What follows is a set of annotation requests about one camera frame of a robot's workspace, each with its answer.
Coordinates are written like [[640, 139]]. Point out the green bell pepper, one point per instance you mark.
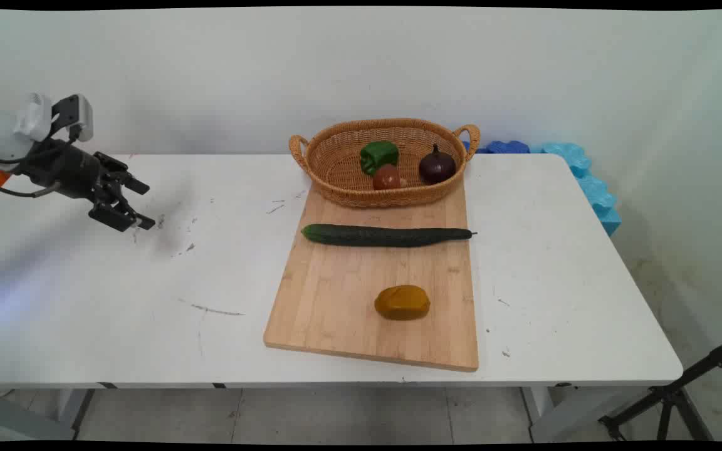
[[378, 155]]

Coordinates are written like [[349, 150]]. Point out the long green cucumber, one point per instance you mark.
[[386, 235]]

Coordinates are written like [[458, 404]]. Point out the red tomato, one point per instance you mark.
[[387, 178]]

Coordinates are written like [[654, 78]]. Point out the white table leg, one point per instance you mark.
[[552, 413], [54, 410]]

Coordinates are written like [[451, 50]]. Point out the woven wicker basket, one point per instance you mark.
[[342, 169]]

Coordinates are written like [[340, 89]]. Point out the dark blue foam piece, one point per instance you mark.
[[506, 147]]

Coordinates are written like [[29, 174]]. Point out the wooden cutting board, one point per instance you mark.
[[348, 294]]

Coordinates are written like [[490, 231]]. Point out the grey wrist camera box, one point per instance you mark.
[[76, 114]]

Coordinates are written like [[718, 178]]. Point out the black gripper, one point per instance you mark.
[[66, 168]]

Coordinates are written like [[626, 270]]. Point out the dark purple onion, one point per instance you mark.
[[437, 166]]

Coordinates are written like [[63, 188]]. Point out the yellow-brown potato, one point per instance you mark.
[[402, 302]]

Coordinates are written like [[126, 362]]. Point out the light blue foam piece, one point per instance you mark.
[[593, 188]]

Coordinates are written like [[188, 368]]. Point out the black tripod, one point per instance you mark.
[[671, 394]]

